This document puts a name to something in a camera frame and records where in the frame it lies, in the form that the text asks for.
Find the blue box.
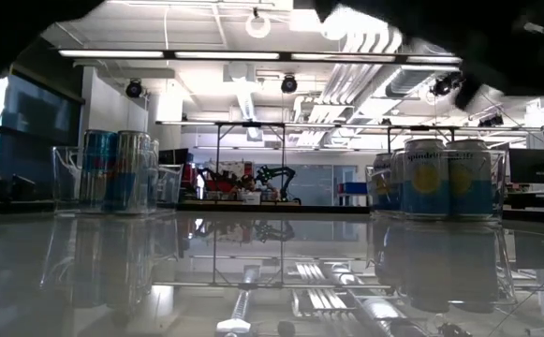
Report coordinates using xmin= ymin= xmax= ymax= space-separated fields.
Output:
xmin=336 ymin=181 xmax=370 ymax=196

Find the black ceiling spotlight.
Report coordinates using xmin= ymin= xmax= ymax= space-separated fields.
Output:
xmin=279 ymin=73 xmax=300 ymax=95
xmin=125 ymin=78 xmax=144 ymax=99

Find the black monitor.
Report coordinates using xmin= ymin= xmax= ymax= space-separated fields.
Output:
xmin=158 ymin=148 xmax=191 ymax=166

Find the white glossy table sheet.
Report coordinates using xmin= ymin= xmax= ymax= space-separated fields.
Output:
xmin=0 ymin=210 xmax=544 ymax=337

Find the black rig bar with lights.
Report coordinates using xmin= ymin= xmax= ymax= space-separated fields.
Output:
xmin=54 ymin=48 xmax=463 ymax=66

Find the white ceiling conduit bundle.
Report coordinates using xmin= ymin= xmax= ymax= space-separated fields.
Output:
xmin=294 ymin=18 xmax=404 ymax=146

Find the black ceiling light cluster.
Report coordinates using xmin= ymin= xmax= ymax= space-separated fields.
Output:
xmin=429 ymin=70 xmax=465 ymax=97
xmin=477 ymin=113 xmax=506 ymax=128

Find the dark low device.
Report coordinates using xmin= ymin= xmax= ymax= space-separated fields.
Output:
xmin=0 ymin=173 xmax=38 ymax=203

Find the black aluminium table frame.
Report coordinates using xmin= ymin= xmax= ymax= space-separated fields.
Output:
xmin=0 ymin=198 xmax=544 ymax=224

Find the distant black rig frame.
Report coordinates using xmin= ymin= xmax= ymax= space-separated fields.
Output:
xmin=154 ymin=120 xmax=542 ymax=183

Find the white hanging ring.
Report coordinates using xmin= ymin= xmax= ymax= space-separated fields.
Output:
xmin=244 ymin=12 xmax=272 ymax=40

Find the silver ventilation duct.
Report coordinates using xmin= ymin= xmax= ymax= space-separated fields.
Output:
xmin=383 ymin=39 xmax=460 ymax=99

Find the dark wall screen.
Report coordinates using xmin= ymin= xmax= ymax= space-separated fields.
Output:
xmin=0 ymin=74 xmax=85 ymax=188

